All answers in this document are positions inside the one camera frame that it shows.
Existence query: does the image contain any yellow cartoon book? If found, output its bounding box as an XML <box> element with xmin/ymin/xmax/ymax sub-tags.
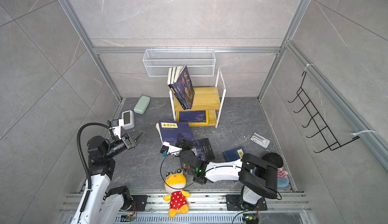
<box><xmin>175</xmin><ymin>110</ymin><xmax>210</xmax><ymax>128</ymax></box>

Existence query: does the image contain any blue book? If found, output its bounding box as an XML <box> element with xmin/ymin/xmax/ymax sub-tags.
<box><xmin>223</xmin><ymin>146</ymin><xmax>245</xmax><ymax>162</ymax></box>

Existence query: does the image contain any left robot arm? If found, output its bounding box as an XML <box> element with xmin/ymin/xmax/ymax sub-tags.
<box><xmin>71</xmin><ymin>120</ymin><xmax>147</xmax><ymax>224</ymax></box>

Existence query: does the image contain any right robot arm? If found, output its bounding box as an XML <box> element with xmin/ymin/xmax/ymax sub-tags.
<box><xmin>176</xmin><ymin>134</ymin><xmax>281</xmax><ymax>208</ymax></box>

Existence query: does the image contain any white digital clock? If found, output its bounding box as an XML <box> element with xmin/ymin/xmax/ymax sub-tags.
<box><xmin>122</xmin><ymin>110</ymin><xmax>135</xmax><ymax>130</ymax></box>

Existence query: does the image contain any yellow frog plush toy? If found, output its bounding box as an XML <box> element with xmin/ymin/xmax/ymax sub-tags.
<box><xmin>164</xmin><ymin>168</ymin><xmax>190</xmax><ymax>218</ymax></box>

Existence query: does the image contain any mint green case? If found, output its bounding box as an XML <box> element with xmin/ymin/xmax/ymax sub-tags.
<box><xmin>133</xmin><ymin>95</ymin><xmax>151</xmax><ymax>115</ymax></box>

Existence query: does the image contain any black upright book on shelf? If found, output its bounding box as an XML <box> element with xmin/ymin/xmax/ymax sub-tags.
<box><xmin>167</xmin><ymin>67</ymin><xmax>185</xmax><ymax>109</ymax></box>

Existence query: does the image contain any white wooden two-tier shelf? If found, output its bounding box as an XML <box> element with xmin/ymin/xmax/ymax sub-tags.
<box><xmin>169</xmin><ymin>68</ymin><xmax>226</xmax><ymax>128</ymax></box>

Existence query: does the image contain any white metal phone stand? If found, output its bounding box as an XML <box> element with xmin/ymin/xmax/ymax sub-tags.
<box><xmin>251</xmin><ymin>133</ymin><xmax>270</xmax><ymax>149</ymax></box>

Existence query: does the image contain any black-haired doll plush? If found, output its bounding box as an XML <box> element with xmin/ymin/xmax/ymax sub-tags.
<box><xmin>261</xmin><ymin>152</ymin><xmax>290</xmax><ymax>189</ymax></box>

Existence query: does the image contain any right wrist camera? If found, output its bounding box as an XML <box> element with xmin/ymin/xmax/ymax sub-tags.
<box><xmin>160</xmin><ymin>142</ymin><xmax>182</xmax><ymax>156</ymax></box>

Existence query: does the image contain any white wire mesh basket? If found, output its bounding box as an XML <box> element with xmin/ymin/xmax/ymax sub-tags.
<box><xmin>142</xmin><ymin>48</ymin><xmax>216</xmax><ymax>77</ymax></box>

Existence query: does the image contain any black wire hook rack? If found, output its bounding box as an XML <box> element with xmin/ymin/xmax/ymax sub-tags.
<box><xmin>288</xmin><ymin>72</ymin><xmax>360</xmax><ymax>154</ymax></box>

